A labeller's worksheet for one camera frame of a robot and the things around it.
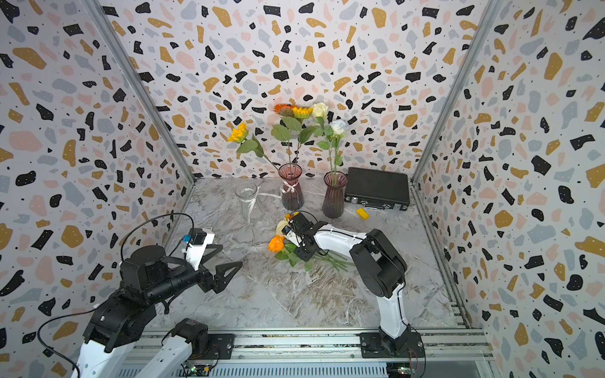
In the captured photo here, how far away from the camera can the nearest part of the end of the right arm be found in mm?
709

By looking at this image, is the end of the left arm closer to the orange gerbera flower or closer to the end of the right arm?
the end of the right arm

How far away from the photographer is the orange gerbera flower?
90cm

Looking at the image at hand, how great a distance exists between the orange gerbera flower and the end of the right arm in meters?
Answer: 0.35
